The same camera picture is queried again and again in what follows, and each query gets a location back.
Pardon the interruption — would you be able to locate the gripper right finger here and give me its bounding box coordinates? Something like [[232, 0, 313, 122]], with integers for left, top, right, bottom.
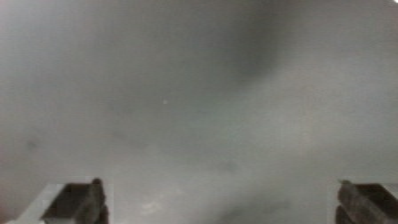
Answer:
[[335, 180, 398, 224]]

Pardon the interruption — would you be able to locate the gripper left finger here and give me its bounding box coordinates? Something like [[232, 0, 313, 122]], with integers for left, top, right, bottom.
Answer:
[[42, 178, 109, 224]]

